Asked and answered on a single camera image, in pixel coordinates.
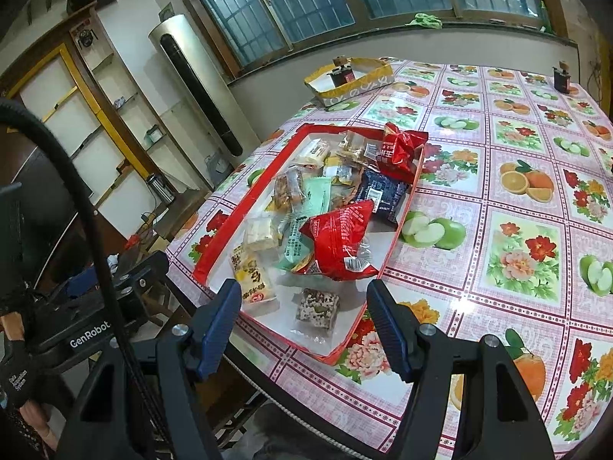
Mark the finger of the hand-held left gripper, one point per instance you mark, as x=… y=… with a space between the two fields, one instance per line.
x=143 y=270

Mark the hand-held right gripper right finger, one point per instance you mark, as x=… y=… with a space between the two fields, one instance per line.
x=389 y=330

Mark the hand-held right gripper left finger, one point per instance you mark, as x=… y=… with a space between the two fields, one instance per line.
x=220 y=328

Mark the long beige snack packet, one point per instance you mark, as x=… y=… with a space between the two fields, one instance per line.
x=251 y=275

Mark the red rimmed white tray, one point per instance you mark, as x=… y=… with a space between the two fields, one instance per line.
x=285 y=318

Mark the white rice cake packet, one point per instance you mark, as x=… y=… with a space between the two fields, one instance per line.
x=261 y=234

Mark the large red snack bag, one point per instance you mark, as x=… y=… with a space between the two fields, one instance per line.
x=335 y=239

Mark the green packet with white text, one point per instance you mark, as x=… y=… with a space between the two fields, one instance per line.
x=293 y=247

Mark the dark blue snack packet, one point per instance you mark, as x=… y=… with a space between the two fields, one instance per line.
x=383 y=194

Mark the small brown snack packet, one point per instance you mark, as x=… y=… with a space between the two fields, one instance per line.
x=344 y=199

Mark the mint green snack packet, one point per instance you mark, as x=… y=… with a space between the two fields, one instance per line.
x=318 y=196

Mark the brown nut bar clear packet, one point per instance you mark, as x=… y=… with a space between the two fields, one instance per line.
x=287 y=187

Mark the red crinkled snack bag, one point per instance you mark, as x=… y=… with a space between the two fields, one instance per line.
x=397 y=151

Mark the brown cookie clear packet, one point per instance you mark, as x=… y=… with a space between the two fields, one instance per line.
x=359 y=146

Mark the person's left hand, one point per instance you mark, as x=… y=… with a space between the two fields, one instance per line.
x=14 y=378

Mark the seaweed rice cracker packet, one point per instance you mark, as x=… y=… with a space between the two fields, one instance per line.
x=318 y=309

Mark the metal bin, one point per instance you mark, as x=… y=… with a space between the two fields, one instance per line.
x=160 y=189

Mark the black television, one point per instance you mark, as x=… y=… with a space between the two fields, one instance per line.
x=48 y=211

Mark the wooden shelf cabinet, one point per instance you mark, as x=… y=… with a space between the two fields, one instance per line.
x=110 y=120

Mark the yellow and white snack packet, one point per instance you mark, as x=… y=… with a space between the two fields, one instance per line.
x=339 y=171

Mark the standing air conditioner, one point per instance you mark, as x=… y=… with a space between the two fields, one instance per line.
x=191 y=81

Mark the yellow cardboard box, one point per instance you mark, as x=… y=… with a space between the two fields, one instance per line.
x=354 y=89

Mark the green cloth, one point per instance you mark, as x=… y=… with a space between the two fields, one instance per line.
x=425 y=20

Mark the barred window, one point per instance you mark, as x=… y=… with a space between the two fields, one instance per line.
x=311 y=0

